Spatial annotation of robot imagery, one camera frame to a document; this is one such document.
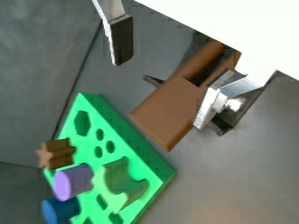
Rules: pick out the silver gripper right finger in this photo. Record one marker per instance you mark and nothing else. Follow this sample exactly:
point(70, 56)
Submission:
point(230, 95)

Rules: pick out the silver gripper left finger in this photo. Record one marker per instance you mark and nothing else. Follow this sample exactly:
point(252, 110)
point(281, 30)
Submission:
point(119, 29)

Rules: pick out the brown square-circle forked object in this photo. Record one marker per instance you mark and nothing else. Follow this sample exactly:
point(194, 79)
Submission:
point(166, 114)

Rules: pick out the green shape sorter base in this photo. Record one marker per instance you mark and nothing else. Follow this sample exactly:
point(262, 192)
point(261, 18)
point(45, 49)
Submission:
point(103, 138)

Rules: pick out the green arch block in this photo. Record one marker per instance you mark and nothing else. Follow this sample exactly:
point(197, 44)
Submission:
point(122, 189)

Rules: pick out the brown star block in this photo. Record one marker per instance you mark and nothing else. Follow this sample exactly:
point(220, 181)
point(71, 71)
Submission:
point(55, 154)

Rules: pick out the purple cylinder block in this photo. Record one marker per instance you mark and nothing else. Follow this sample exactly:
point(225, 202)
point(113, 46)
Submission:
point(73, 182)

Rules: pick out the blue cylinder block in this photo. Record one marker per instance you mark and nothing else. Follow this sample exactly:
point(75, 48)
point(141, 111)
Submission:
point(58, 212)

